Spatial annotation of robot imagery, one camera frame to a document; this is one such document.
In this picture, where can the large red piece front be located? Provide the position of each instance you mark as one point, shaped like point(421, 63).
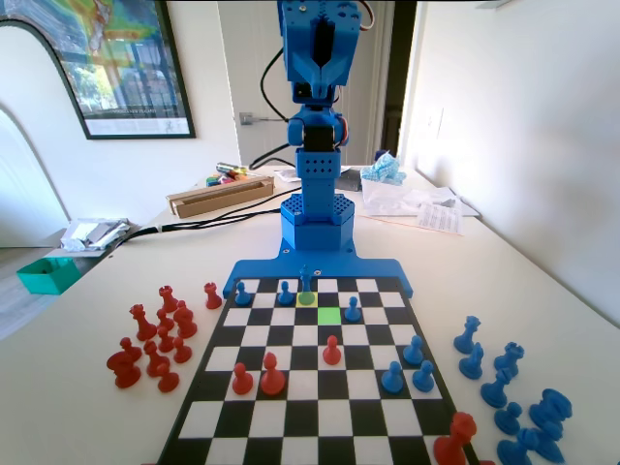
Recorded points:
point(453, 443)

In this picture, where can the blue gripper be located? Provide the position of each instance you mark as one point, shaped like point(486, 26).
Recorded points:
point(322, 77)

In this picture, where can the red chess pawn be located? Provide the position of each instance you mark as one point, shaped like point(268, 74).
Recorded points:
point(165, 341)
point(167, 381)
point(242, 381)
point(331, 352)
point(182, 352)
point(164, 320)

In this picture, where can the white arched panel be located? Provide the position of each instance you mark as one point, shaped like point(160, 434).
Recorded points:
point(29, 121)

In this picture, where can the printed paper sheet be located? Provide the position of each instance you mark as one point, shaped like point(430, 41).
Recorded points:
point(438, 218)

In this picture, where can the blue chess queen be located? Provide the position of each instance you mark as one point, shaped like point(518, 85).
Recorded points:
point(466, 338)

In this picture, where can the red chess queen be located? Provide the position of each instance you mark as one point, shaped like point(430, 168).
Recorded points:
point(143, 325)

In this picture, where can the blue chess king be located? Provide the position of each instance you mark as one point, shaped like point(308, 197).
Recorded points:
point(305, 290)

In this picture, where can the white door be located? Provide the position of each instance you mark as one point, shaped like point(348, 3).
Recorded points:
point(252, 72)

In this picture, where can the coloured marker set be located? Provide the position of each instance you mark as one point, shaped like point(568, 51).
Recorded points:
point(223, 181)

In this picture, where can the silver yellow marker pen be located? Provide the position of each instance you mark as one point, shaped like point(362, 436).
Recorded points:
point(230, 168)

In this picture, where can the red chess bishop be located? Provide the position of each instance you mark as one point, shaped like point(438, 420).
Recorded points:
point(185, 323)
point(154, 361)
point(272, 378)

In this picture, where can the blue chess pawn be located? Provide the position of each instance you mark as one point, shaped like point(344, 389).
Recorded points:
point(413, 352)
point(286, 295)
point(507, 420)
point(352, 312)
point(424, 379)
point(392, 380)
point(241, 296)

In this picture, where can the brown cardboard box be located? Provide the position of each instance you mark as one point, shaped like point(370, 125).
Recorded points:
point(218, 198)

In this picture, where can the clear plastic bag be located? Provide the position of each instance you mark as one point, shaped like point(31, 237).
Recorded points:
point(397, 198)

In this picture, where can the blue white mesh bundle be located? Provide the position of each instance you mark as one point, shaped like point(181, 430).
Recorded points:
point(385, 169)

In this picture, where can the framed map poster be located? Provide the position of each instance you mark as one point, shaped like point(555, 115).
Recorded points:
point(126, 58)

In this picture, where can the green plastic bin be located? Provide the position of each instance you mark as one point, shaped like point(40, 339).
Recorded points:
point(46, 278)

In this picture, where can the black white chessboard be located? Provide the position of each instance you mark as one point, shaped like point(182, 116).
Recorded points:
point(310, 387)

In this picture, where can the blue base plate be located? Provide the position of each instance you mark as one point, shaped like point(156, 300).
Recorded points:
point(271, 269)

